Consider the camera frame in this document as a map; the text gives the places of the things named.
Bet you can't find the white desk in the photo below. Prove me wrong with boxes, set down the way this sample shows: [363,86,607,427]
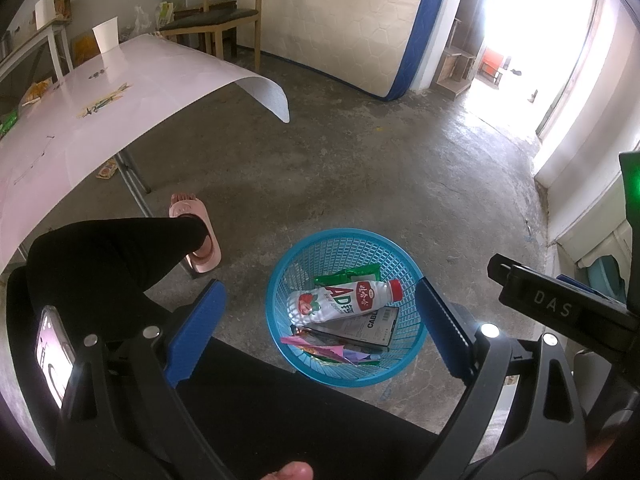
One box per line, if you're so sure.
[0,0,76,81]

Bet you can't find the white mattress with blue edge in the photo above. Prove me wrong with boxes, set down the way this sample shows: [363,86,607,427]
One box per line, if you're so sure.
[235,0,471,101]

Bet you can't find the white bottle with red cap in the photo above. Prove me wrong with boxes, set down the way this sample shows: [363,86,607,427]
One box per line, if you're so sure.
[286,279,404,330]

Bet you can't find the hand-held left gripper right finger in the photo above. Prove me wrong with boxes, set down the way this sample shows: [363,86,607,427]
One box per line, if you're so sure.
[416,277,588,480]

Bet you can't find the teal plastic tub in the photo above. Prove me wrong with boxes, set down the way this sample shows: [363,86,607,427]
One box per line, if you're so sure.
[584,255,626,301]

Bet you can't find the clear plastic bag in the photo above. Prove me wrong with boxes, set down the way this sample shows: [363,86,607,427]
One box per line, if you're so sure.
[135,2,176,28]

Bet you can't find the pink slipper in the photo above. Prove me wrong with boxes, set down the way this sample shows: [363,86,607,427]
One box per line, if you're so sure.
[169,192,223,274]

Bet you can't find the black and grey box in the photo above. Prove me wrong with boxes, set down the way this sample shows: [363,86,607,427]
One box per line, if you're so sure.
[300,305,401,353]

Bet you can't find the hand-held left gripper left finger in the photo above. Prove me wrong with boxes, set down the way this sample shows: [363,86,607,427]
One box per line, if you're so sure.
[54,279,228,480]

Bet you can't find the smartphone with lit screen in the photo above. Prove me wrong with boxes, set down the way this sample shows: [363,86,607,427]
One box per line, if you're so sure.
[34,305,77,408]

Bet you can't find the open cardboard box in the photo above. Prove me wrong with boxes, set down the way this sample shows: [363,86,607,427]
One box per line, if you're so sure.
[34,0,85,26]

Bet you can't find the person's bare toe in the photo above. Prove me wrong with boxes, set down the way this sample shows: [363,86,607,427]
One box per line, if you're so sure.
[272,461,315,480]

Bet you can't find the green packet with barcode label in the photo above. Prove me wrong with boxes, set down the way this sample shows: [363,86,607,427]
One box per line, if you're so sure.
[314,263,381,286]

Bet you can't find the green snack packet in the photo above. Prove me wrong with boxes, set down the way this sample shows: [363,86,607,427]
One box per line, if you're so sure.
[0,107,20,138]

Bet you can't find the pink snack packet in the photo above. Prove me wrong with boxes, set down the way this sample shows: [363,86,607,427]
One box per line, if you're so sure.
[280,335,351,361]

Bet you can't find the yellow snack packet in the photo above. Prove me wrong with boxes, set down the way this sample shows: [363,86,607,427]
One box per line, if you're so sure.
[22,77,55,107]

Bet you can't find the wooden chair with dark seat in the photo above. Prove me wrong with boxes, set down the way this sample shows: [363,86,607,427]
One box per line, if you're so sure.
[160,0,263,71]

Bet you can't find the wooden shelf stand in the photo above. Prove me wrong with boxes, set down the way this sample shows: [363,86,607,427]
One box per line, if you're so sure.
[439,19,477,97]

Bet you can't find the white paper cup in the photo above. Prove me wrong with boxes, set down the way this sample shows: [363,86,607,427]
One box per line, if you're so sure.
[92,17,121,56]

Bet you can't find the blue plastic basket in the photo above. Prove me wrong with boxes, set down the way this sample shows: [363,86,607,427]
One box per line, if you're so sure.
[265,229,428,387]

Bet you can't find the metal table leg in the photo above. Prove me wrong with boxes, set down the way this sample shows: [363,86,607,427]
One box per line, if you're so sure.
[116,150,196,281]

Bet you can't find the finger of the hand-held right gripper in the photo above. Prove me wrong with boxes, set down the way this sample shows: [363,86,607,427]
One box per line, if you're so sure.
[556,273,601,295]

